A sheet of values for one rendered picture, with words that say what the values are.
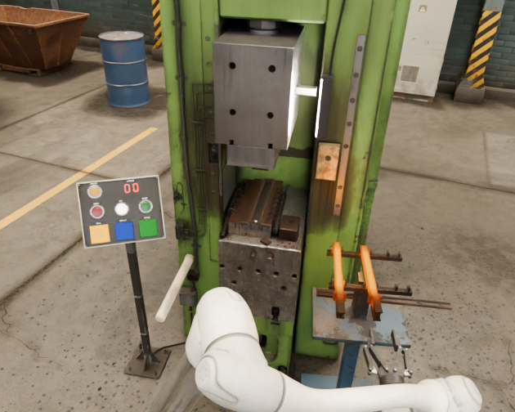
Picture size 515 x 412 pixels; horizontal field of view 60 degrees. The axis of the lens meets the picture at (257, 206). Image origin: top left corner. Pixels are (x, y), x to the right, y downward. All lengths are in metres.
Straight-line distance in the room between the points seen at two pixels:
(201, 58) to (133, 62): 4.40
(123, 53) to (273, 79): 4.64
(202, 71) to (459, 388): 1.44
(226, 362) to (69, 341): 2.10
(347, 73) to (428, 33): 5.11
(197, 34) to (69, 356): 1.94
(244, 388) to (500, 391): 2.15
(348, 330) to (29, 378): 1.78
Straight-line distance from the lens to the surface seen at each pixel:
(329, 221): 2.13
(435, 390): 1.27
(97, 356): 2.87
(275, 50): 1.70
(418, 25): 6.91
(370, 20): 1.81
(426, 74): 7.03
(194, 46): 1.91
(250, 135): 1.81
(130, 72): 6.31
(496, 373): 3.04
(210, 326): 1.06
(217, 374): 0.96
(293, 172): 2.40
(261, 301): 2.22
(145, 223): 1.98
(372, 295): 1.73
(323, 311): 2.02
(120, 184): 1.99
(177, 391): 1.23
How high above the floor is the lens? 2.12
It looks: 32 degrees down
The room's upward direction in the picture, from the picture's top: 2 degrees clockwise
